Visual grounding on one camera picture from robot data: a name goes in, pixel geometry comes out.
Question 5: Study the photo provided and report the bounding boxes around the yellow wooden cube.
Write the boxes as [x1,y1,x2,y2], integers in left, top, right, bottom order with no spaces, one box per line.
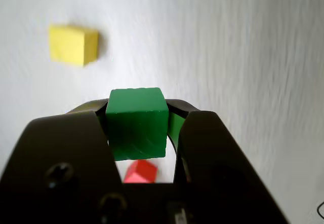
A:
[49,24,100,68]

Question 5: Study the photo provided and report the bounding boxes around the green wooden cube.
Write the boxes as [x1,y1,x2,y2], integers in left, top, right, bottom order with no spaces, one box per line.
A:
[105,87,170,162]

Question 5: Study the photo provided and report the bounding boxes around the thick black camera cable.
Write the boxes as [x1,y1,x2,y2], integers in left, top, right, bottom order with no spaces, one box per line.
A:
[316,200,324,220]

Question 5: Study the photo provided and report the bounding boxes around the red wooden cube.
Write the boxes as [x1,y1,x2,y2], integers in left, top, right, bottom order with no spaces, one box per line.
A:
[123,159,158,184]

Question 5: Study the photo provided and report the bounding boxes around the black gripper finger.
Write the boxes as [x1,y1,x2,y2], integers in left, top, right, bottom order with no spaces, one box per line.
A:
[166,98,291,224]
[0,98,125,224]

